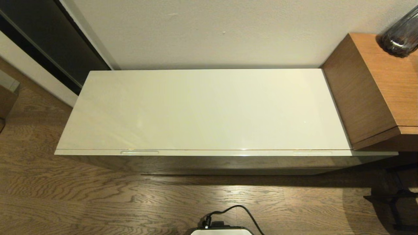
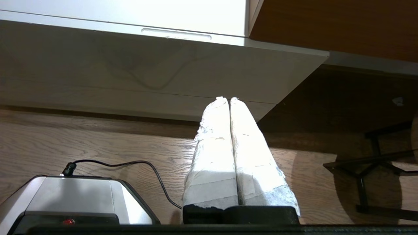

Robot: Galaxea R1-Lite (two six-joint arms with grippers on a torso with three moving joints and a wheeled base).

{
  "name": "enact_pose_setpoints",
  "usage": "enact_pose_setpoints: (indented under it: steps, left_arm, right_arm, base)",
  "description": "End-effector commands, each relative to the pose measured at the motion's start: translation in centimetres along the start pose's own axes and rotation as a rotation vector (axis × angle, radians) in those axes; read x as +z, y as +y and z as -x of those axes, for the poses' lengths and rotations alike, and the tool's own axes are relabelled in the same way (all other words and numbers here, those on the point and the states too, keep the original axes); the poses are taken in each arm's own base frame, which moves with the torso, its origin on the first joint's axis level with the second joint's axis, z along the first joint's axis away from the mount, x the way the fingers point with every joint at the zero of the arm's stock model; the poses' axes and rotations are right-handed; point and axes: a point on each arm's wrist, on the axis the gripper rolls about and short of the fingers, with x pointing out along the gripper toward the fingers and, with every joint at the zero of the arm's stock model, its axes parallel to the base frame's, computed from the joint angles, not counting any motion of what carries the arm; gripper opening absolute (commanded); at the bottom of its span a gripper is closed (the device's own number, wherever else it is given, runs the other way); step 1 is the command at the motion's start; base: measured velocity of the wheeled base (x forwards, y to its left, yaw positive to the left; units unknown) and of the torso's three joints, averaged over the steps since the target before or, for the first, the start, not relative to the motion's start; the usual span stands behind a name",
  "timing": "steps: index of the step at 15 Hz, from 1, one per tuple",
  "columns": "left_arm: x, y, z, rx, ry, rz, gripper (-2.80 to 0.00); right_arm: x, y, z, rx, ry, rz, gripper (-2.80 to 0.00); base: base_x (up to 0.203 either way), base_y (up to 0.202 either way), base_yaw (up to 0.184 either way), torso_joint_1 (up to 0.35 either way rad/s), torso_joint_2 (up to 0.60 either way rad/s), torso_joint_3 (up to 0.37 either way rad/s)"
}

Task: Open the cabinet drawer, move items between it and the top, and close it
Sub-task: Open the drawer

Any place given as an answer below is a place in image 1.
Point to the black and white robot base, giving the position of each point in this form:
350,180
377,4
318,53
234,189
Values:
222,232

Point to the brown wooden side cabinet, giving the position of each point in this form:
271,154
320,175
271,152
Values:
375,91

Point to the dark door panel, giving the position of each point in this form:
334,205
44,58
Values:
49,32

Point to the black metal stand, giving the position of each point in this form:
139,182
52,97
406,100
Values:
396,209

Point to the dark glass vase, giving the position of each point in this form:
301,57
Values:
403,37

